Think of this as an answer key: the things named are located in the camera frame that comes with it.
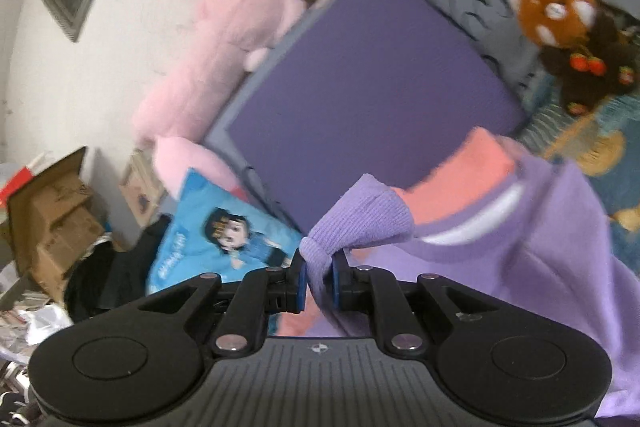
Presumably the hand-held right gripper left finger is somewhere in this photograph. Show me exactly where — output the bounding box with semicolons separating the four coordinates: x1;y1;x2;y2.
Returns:
136;249;307;355

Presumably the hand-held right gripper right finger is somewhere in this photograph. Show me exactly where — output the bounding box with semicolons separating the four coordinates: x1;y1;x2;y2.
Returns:
332;252;506;356

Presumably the purple and coral sweater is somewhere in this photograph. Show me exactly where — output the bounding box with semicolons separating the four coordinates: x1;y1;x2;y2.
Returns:
277;127;640;420

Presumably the blue cartoon print pillow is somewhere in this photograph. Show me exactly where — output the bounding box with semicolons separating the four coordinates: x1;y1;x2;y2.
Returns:
146;167;304;295

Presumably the purple mat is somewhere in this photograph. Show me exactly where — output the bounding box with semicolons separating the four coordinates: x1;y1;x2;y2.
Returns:
226;0;527;234

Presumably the small framed picture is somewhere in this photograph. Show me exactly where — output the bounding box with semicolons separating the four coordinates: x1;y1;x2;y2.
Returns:
119;148;168;228

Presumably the black cloth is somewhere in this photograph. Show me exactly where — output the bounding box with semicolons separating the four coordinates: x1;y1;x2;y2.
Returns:
64;214;173;324

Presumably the pink plush toy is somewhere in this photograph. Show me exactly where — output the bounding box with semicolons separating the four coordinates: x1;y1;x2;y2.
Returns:
131;0;307;202

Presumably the open cardboard box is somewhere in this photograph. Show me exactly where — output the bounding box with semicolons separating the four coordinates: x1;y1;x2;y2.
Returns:
6;146;113;303

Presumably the pile of plastic bags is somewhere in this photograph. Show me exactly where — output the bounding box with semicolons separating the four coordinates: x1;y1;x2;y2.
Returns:
0;257;76;423

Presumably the blue and yellow printed blanket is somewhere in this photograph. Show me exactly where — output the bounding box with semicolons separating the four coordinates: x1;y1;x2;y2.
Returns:
520;94;640;278

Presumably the orange and brown plush toy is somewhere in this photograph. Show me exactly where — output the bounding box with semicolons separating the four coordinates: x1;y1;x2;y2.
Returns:
514;0;640;116

